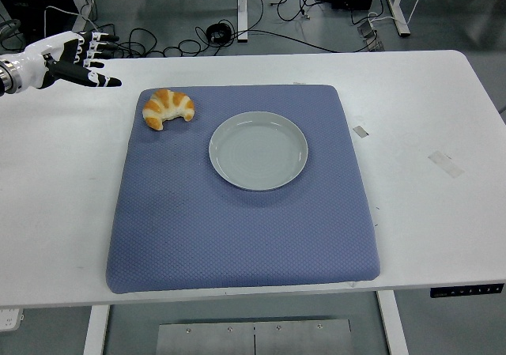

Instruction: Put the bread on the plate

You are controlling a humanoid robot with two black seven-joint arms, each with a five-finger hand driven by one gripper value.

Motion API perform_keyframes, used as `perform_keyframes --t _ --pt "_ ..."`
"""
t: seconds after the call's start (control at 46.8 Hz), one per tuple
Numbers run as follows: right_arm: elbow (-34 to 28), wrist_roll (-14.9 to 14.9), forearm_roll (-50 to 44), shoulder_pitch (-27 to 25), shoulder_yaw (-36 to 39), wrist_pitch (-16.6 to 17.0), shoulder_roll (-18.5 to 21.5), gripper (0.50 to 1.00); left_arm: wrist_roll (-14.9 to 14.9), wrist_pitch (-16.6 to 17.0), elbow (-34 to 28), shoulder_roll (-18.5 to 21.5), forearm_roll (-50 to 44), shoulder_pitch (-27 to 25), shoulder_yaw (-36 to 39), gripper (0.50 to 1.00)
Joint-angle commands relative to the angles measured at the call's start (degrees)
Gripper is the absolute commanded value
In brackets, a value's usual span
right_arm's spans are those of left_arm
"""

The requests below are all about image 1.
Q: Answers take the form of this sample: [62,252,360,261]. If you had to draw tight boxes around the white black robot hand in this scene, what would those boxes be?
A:
[14,30,123,91]

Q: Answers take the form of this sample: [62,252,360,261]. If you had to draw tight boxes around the golden croissant bread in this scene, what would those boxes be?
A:
[142,88,196,132]

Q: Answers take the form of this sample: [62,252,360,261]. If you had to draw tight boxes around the round grey plate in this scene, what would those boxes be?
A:
[208,111,309,192]

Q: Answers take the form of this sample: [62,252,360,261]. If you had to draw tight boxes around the grey metal plate with screws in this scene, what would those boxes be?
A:
[156,318,353,355]

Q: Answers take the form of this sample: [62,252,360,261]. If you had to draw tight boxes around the white background desk leg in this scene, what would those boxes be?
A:
[64,0,93,34]
[379,0,412,37]
[236,0,249,43]

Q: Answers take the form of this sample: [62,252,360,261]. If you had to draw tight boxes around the white power strip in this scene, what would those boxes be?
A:
[0,308,24,332]

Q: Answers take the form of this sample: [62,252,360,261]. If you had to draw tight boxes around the blue quilted mat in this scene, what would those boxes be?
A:
[105,84,383,296]

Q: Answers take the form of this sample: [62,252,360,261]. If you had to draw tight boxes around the white table leg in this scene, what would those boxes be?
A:
[376,290,410,355]
[81,304,111,355]

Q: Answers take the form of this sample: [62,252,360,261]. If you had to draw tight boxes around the grey foot pedal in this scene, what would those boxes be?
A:
[357,17,385,52]

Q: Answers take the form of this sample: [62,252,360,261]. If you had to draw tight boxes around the large grey tape strip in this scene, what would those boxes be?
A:
[427,149,465,179]

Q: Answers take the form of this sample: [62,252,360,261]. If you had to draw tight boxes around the black table control panel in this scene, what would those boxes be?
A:
[429,282,506,299]

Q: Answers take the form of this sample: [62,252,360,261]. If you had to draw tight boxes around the white floor cable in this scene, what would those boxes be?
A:
[42,6,100,35]
[367,0,452,26]

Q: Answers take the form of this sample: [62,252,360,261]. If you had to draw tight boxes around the tangled black floor cables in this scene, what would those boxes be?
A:
[89,25,217,59]

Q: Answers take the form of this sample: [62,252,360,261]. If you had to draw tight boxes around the coiled black cable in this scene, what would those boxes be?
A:
[205,21,233,47]

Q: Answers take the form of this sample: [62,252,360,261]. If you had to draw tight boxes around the looped black floor cable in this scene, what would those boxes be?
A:
[247,0,332,23]

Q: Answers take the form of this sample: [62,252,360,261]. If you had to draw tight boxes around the long black floor cable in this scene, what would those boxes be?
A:
[231,28,371,55]

